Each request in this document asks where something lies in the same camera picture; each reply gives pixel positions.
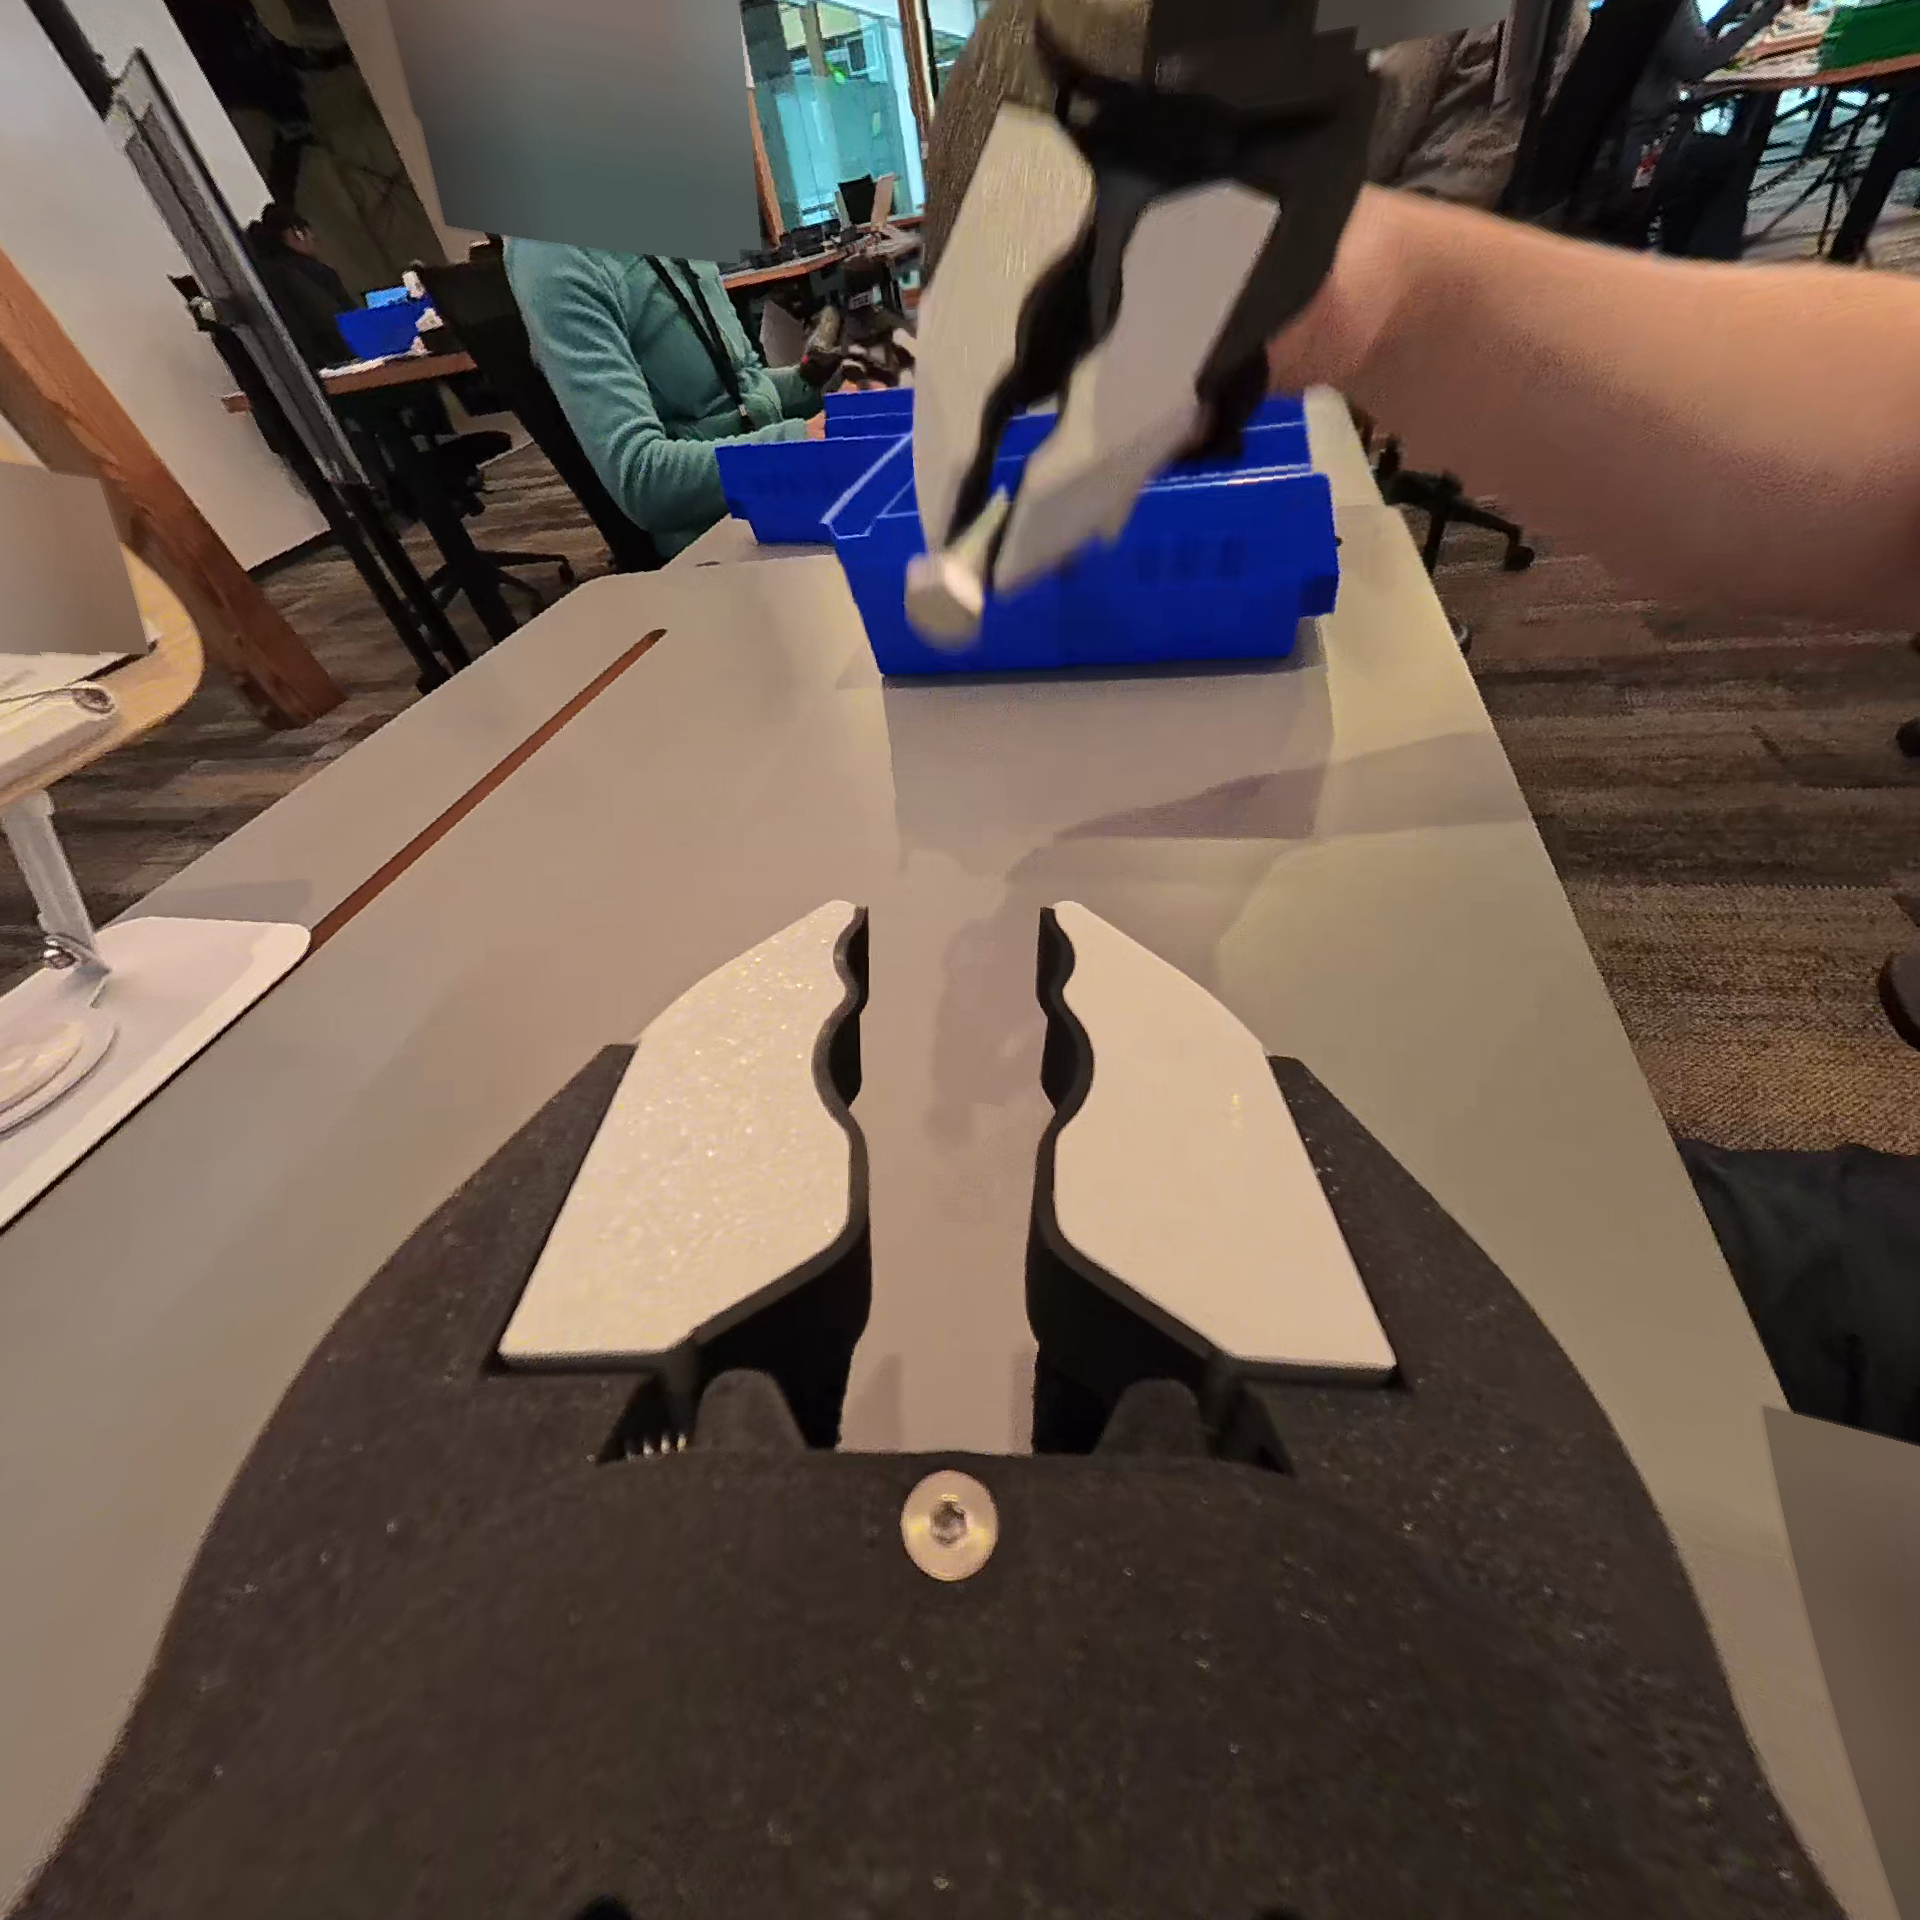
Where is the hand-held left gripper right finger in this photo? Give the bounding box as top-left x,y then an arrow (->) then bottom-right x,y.
1030,903 -> 1403,1449

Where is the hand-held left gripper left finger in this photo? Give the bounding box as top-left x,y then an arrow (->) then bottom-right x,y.
495,903 -> 874,1445

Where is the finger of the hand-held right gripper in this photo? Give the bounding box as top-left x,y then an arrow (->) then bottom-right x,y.
905,108 -> 1104,573
991,182 -> 1292,595

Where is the silver hex bolt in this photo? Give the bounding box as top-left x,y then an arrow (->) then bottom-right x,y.
902,540 -> 1006,649

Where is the person's right forearm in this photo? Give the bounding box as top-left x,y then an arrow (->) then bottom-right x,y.
1322,182 -> 1920,631

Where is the black office chair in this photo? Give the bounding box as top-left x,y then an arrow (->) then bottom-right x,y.
1376,445 -> 1536,577
424,254 -> 662,573

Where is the white board stand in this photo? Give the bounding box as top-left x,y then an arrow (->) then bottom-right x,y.
0,796 -> 316,1230

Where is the wooden desk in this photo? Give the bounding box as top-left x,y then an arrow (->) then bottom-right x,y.
1694,26 -> 1920,270

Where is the green box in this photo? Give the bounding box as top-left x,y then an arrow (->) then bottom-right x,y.
1815,0 -> 1920,75

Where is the metal frame stand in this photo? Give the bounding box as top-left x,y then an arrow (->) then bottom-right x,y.
107,45 -> 482,690

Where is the wooden support post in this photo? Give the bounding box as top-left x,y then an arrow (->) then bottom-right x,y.
0,254 -> 348,727

